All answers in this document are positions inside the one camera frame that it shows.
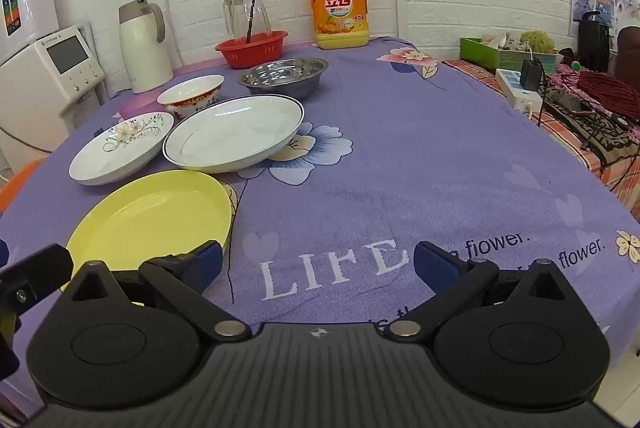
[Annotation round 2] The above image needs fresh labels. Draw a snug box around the white plate blue rim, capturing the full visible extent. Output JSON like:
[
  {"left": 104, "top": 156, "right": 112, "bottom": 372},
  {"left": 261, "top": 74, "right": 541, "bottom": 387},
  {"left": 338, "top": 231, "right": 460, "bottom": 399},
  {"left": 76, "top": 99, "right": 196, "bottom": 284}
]
[{"left": 163, "top": 95, "right": 305, "bottom": 175}]

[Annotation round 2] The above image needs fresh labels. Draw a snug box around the green box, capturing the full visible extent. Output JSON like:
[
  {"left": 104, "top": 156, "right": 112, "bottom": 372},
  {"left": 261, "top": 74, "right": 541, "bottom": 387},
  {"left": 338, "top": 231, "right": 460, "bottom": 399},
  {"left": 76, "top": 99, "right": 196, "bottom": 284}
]
[{"left": 460, "top": 31, "right": 562, "bottom": 73}]

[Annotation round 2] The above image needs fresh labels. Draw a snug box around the orange plastic stool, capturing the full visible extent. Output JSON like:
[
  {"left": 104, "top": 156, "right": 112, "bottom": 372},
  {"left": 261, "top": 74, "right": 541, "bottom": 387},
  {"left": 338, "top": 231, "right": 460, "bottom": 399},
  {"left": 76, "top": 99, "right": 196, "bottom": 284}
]
[{"left": 0, "top": 159, "right": 43, "bottom": 214}]

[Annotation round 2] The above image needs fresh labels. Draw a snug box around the stainless steel bowl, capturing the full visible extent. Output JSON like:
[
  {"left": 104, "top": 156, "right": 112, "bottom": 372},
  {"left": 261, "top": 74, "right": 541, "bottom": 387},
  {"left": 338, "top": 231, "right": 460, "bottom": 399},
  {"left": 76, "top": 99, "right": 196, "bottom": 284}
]
[{"left": 238, "top": 57, "right": 329, "bottom": 100}]

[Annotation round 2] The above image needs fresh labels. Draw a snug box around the yellow plastic plate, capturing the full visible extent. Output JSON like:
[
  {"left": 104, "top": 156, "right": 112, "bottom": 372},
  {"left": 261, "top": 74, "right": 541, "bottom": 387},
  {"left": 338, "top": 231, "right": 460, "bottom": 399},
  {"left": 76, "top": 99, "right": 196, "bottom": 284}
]
[{"left": 66, "top": 170, "right": 236, "bottom": 271}]

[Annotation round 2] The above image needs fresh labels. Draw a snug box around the yellow detergent bottle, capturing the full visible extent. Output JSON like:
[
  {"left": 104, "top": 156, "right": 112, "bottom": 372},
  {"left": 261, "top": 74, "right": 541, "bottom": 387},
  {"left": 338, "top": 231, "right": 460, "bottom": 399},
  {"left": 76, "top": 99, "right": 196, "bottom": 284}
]
[{"left": 310, "top": 0, "right": 370, "bottom": 50}]

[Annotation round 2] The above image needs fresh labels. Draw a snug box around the white countertop appliance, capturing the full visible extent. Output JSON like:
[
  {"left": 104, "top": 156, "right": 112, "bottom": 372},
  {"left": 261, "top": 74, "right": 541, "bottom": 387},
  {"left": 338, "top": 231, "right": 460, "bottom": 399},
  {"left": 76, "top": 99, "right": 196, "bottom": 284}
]
[{"left": 1, "top": 25, "right": 105, "bottom": 171}]

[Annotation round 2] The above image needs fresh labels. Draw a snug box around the red woven mat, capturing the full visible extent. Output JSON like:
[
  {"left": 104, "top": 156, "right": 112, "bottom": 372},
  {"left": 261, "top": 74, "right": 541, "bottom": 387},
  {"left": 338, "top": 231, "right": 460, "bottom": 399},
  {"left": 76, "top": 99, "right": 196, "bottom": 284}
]
[{"left": 577, "top": 70, "right": 640, "bottom": 121}]

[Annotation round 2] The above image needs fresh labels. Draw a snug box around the purple floral tablecloth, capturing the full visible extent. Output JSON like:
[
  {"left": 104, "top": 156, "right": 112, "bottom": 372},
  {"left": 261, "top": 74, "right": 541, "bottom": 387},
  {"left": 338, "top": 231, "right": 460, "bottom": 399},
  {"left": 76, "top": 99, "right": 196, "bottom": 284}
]
[{"left": 0, "top": 36, "right": 640, "bottom": 414}]

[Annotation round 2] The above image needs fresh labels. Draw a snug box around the black power adapter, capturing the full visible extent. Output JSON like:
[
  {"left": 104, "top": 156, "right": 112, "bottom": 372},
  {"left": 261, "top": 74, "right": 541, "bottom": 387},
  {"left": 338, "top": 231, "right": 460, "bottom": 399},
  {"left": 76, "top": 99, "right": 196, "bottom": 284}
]
[{"left": 520, "top": 58, "right": 544, "bottom": 92}]

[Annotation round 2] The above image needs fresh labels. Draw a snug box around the black straw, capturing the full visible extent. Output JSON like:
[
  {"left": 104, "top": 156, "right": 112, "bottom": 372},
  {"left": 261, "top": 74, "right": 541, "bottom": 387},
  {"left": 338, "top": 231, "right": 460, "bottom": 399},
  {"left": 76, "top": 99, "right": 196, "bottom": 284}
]
[{"left": 245, "top": 0, "right": 256, "bottom": 44}]

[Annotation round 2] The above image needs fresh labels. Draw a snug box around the white bowl red pattern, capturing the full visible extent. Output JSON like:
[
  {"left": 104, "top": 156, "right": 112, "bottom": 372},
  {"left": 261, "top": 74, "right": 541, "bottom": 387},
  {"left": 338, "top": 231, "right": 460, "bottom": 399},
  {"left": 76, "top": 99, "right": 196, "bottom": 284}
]
[{"left": 156, "top": 74, "right": 224, "bottom": 119}]

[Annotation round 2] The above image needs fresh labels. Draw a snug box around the brown bag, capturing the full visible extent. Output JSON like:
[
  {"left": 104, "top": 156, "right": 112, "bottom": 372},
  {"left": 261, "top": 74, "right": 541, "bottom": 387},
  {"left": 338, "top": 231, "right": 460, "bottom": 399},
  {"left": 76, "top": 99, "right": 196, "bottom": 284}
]
[{"left": 614, "top": 26, "right": 640, "bottom": 92}]

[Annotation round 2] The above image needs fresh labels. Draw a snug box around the black kettle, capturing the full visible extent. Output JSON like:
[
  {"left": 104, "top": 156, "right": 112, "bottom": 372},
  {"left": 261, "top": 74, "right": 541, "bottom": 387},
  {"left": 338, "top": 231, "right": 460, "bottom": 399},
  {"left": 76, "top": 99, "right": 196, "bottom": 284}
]
[{"left": 577, "top": 10, "right": 611, "bottom": 73}]

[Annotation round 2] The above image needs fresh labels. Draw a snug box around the white thermos jug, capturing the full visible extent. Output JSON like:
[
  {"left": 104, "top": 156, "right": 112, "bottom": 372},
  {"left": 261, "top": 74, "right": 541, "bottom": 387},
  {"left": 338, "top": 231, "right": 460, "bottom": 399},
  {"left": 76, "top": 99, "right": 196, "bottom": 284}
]
[{"left": 118, "top": 0, "right": 174, "bottom": 94}]

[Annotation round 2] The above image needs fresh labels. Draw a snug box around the white power strip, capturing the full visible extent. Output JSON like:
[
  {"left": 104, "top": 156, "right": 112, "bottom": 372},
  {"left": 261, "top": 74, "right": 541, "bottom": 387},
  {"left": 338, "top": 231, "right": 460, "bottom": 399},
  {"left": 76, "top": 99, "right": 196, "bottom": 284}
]
[{"left": 496, "top": 69, "right": 542, "bottom": 116}]

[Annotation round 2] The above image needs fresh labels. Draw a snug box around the white water purifier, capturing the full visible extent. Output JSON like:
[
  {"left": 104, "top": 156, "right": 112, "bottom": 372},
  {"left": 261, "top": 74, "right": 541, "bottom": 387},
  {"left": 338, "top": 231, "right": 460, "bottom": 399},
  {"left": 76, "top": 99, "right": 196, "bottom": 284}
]
[{"left": 0, "top": 0, "right": 60, "bottom": 63}]

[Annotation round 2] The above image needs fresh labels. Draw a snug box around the white floral plate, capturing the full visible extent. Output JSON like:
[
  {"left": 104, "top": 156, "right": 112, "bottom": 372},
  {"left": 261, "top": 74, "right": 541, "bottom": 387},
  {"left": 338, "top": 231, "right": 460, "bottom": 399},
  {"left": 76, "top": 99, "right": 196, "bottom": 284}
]
[{"left": 68, "top": 112, "right": 174, "bottom": 187}]

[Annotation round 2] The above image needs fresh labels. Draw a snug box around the red plastic basket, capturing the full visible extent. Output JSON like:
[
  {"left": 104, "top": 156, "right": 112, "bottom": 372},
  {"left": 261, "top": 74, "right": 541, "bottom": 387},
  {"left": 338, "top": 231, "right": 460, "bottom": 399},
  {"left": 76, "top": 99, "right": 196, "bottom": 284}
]
[{"left": 215, "top": 30, "right": 288, "bottom": 70}]

